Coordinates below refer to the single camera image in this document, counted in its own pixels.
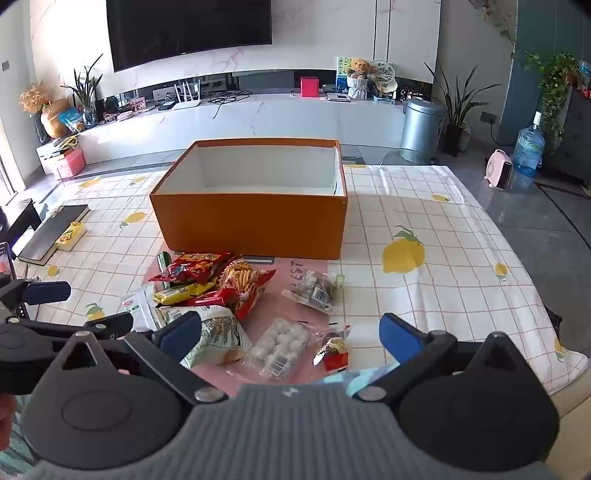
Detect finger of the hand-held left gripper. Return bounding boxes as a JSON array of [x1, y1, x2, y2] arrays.
[[0, 277, 72, 320], [18, 312, 134, 352]]

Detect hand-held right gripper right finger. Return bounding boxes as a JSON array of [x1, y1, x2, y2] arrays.
[[353, 313, 533, 407]]

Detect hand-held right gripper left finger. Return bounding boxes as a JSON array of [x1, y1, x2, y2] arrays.
[[48, 311, 229, 407]]

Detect red cartoon snack packet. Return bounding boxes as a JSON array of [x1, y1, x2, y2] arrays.
[[148, 251, 241, 284]]

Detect red shrimp stick packet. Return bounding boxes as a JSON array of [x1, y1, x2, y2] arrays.
[[187, 256, 277, 320]]

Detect orange cardboard box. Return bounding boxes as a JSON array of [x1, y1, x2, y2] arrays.
[[149, 137, 348, 260]]

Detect slim white green packet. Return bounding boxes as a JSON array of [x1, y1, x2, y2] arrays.
[[121, 284, 160, 333]]

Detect large white green packet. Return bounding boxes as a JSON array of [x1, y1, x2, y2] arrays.
[[178, 307, 252, 368]]

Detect yellow snack packet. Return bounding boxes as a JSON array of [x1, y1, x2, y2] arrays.
[[152, 282, 218, 306]]

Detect light blue packet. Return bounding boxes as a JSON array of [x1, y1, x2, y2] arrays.
[[323, 364, 399, 398]]

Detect dark hardcover book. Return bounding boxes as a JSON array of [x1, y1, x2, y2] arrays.
[[18, 204, 90, 265]]

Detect yellow small box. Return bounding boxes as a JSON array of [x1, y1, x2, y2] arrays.
[[55, 222, 88, 251]]

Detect small red snack packet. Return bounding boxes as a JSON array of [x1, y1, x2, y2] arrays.
[[313, 325, 352, 372]]

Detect dark side table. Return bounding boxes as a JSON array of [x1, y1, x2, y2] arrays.
[[0, 198, 42, 260]]

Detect lemon print tablecloth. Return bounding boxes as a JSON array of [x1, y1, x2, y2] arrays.
[[0, 164, 589, 400]]

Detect clear bag of brown candies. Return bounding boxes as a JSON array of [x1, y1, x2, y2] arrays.
[[281, 271, 346, 315]]

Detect clear bag of white balls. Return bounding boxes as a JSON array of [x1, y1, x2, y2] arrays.
[[226, 318, 311, 381]]

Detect pink storage box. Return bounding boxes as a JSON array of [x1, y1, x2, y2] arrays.
[[48, 148, 87, 181]]

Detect brown gourd vase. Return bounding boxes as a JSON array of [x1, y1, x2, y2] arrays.
[[41, 98, 75, 139]]

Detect blue snack bag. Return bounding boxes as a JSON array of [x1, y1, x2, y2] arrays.
[[59, 108, 87, 134]]

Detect orange dried flowers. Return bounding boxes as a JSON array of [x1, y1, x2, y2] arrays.
[[18, 82, 51, 116]]

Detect pink space heater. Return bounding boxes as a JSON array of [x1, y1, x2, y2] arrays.
[[482, 148, 514, 190]]

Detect leafy plant in glass vase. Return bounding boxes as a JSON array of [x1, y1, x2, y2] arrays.
[[60, 53, 105, 128]]

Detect silver trash bin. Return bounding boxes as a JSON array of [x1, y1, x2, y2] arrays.
[[399, 98, 446, 163]]

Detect blue water bottle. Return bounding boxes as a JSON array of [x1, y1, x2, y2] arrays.
[[512, 111, 546, 178]]

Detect potted orchid plant black pot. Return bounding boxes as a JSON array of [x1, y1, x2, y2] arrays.
[[425, 62, 502, 155]]

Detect white router with antennas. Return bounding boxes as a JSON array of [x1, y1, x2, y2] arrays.
[[159, 79, 202, 110]]

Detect white marble media console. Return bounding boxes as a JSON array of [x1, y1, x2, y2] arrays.
[[37, 90, 411, 177]]

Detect round paper fan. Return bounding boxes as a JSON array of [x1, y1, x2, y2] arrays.
[[369, 62, 399, 93]]

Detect teddy bear bouquet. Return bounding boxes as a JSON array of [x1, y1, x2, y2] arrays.
[[346, 58, 372, 100]]

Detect grey side cabinet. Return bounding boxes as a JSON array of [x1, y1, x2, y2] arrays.
[[545, 83, 591, 188]]

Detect green picture card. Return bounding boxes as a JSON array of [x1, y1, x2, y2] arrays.
[[336, 56, 356, 88]]

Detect trailing ivy plant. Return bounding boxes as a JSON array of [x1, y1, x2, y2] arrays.
[[524, 48, 583, 139]]

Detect white tall cabinet doors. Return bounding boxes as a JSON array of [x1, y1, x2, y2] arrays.
[[373, 0, 441, 84]]

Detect black cable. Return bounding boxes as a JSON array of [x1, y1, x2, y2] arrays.
[[208, 90, 252, 118]]

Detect black wall television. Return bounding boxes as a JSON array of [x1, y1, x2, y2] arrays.
[[105, 0, 273, 73]]

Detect hanging wall vine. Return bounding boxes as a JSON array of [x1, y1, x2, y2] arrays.
[[480, 0, 518, 58]]

